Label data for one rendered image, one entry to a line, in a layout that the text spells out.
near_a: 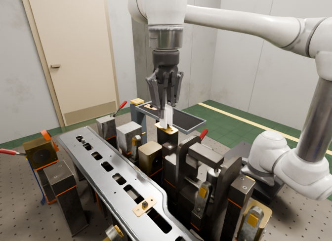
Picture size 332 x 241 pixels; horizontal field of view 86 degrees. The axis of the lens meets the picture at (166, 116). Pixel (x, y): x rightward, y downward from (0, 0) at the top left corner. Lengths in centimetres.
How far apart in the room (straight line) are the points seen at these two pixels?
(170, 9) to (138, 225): 61
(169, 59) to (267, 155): 80
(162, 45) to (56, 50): 288
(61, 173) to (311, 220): 118
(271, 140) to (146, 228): 76
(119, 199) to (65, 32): 288
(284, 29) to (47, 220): 129
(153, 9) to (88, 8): 298
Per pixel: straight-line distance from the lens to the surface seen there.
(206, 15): 67
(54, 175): 86
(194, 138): 67
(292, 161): 101
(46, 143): 103
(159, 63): 49
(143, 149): 79
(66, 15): 333
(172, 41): 47
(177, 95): 56
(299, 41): 81
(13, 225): 124
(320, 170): 102
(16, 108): 344
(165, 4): 46
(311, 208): 131
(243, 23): 68
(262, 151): 111
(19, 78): 333
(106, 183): 79
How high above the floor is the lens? 155
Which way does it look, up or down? 26 degrees down
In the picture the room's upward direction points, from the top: straight up
